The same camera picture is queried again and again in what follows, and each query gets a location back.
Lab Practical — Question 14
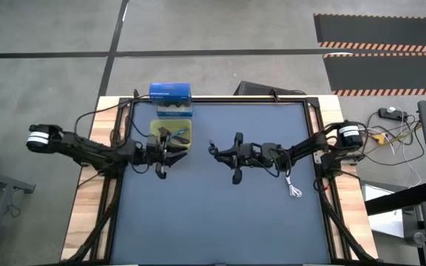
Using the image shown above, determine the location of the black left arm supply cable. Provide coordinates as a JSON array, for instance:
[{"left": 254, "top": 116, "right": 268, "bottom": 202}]
[{"left": 74, "top": 88, "right": 151, "bottom": 129}]

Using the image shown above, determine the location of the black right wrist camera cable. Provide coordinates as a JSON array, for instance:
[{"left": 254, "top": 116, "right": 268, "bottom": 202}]
[{"left": 270, "top": 147, "right": 292, "bottom": 179}]

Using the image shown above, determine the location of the black steel beam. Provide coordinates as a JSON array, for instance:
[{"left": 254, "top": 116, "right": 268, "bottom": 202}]
[{"left": 364, "top": 180, "right": 426, "bottom": 217}]

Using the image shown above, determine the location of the black aluminium table frame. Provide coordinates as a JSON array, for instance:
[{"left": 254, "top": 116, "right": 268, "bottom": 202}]
[{"left": 63, "top": 94, "right": 379, "bottom": 266}]

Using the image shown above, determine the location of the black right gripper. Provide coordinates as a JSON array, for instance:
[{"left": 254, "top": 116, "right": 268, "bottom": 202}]
[{"left": 209, "top": 132, "right": 263, "bottom": 185}]

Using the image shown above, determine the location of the blue-grey table mat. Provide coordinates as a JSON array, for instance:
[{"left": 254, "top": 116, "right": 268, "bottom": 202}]
[{"left": 109, "top": 101, "right": 333, "bottom": 265}]

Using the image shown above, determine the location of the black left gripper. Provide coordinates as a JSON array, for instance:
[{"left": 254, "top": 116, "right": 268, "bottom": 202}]
[{"left": 145, "top": 127, "right": 188, "bottom": 181}]

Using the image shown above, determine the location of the black case behind table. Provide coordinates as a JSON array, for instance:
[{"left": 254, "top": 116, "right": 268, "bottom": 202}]
[{"left": 233, "top": 81, "right": 308, "bottom": 98}]

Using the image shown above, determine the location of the yellow plastic bin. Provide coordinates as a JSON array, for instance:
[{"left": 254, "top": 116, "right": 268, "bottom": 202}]
[{"left": 149, "top": 117, "right": 193, "bottom": 151}]

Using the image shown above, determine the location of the black hazard-striped floor mat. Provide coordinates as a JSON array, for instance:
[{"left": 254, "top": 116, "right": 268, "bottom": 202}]
[
  {"left": 322, "top": 52, "right": 426, "bottom": 98},
  {"left": 313, "top": 13, "right": 426, "bottom": 53}
]

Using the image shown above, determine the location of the white box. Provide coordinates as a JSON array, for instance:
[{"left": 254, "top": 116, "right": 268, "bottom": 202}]
[{"left": 360, "top": 183, "right": 407, "bottom": 239}]

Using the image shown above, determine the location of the blue game controller box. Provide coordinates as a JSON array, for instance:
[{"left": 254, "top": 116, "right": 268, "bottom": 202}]
[{"left": 149, "top": 81, "right": 194, "bottom": 119}]

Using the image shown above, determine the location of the white USB-C cable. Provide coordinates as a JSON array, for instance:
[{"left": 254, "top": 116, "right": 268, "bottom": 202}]
[{"left": 285, "top": 176, "right": 304, "bottom": 199}]

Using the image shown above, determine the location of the black power strip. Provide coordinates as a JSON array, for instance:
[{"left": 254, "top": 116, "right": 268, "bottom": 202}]
[{"left": 378, "top": 106, "right": 409, "bottom": 121}]

